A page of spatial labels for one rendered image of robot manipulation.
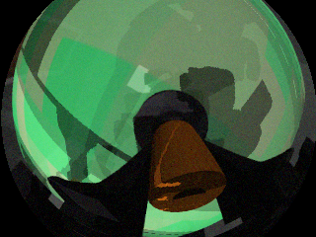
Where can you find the orange tapered knob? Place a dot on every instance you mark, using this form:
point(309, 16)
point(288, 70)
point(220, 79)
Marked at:
point(183, 173)

